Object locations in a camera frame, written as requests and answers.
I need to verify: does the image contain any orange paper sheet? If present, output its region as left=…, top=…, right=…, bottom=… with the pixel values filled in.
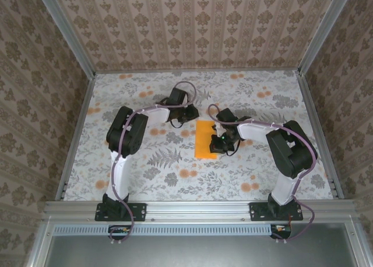
left=193, top=120, right=219, bottom=160

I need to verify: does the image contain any floral table cover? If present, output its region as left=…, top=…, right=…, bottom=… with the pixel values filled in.
left=62, top=70, right=335, bottom=202

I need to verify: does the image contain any grey metal panel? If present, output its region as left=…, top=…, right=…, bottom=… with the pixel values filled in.
left=43, top=223, right=358, bottom=267

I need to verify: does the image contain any thin black right gripper cable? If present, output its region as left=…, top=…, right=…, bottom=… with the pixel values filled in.
left=226, top=140, right=241, bottom=157

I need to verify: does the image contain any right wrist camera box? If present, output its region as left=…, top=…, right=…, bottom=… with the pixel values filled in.
left=212, top=108, right=236, bottom=134

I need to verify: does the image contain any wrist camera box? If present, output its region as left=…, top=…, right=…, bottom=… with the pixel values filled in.
left=168, top=87, right=188, bottom=106
left=212, top=108, right=236, bottom=134

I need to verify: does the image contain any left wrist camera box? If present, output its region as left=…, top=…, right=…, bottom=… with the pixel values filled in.
left=168, top=87, right=188, bottom=106

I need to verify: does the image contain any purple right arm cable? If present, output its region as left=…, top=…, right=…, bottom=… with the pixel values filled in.
left=207, top=103, right=319, bottom=244

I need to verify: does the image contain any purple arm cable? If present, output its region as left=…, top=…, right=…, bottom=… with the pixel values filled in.
left=207, top=103, right=319, bottom=244
left=109, top=80, right=196, bottom=245

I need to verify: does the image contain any aluminium back rail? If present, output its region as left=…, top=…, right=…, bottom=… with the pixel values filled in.
left=94, top=68, right=301, bottom=75

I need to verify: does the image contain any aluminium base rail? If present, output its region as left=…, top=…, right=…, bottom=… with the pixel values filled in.
left=43, top=199, right=358, bottom=222

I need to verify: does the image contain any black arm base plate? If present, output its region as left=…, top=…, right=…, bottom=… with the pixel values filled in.
left=249, top=202, right=304, bottom=222
left=94, top=202, right=147, bottom=223

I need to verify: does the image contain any aluminium side rail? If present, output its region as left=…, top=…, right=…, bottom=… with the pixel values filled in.
left=296, top=71, right=345, bottom=200
left=55, top=73, right=96, bottom=201

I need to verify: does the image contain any grey slotted cable duct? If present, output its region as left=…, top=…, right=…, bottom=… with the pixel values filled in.
left=54, top=224, right=272, bottom=236

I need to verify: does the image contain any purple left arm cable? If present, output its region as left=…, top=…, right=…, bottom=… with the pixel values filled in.
left=109, top=80, right=196, bottom=245

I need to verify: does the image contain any black connector board with wires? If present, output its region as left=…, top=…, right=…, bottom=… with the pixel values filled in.
left=108, top=224, right=132, bottom=241
left=270, top=223, right=293, bottom=240

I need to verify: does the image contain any aluminium corner post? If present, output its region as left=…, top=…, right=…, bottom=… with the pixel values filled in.
left=34, top=0, right=97, bottom=77
left=297, top=0, right=355, bottom=75

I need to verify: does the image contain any aluminium frame profile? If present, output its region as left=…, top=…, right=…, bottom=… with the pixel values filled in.
left=26, top=220, right=53, bottom=267
left=345, top=220, right=371, bottom=267

